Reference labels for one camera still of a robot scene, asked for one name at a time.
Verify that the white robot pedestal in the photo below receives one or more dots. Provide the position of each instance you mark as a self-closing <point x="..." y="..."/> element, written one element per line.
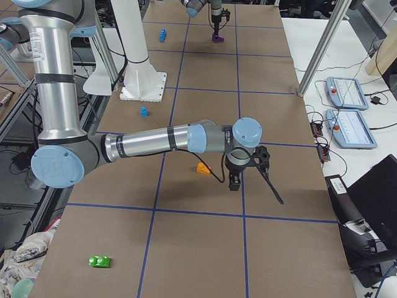
<point x="123" y="51"/>

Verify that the green lego block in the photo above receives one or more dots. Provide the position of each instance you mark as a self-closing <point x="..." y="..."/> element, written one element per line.
<point x="99" y="261"/>

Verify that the purple trapezoid block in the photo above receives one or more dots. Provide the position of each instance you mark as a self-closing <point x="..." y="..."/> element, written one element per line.
<point x="217" y="38"/>

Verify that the teach pendant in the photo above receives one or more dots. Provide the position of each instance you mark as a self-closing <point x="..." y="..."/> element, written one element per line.
<point x="346" y="93"/>
<point x="349" y="129"/>

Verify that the far teach pendant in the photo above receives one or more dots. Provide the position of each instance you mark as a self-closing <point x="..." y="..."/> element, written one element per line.
<point x="346" y="93"/>

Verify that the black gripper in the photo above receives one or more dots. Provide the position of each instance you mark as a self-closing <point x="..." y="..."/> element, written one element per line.
<point x="234" y="171"/>
<point x="216" y="17"/>

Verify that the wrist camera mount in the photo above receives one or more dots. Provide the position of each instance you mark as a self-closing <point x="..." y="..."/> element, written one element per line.
<point x="262" y="157"/>
<point x="225" y="14"/>

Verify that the crumpled cloth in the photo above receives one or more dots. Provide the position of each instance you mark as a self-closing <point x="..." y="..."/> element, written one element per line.
<point x="26" y="261"/>

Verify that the small blue lego block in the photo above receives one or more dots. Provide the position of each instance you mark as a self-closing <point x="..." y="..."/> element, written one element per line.
<point x="144" y="111"/>

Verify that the aluminium frame post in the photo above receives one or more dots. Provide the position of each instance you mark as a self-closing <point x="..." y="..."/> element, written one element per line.
<point x="325" y="41"/>

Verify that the long blue lego block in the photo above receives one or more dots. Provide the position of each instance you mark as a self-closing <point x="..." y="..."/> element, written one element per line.
<point x="162" y="35"/>

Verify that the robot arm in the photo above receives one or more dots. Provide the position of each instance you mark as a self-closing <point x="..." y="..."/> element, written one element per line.
<point x="193" y="7"/>
<point x="66" y="152"/>

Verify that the near teach pendant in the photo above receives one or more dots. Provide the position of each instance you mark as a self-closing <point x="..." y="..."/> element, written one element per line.
<point x="349" y="129"/>

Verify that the orange trapezoid block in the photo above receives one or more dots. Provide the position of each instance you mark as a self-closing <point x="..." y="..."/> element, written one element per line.
<point x="203" y="169"/>

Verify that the black laptop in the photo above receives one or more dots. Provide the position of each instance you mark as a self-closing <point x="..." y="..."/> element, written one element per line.
<point x="374" y="195"/>

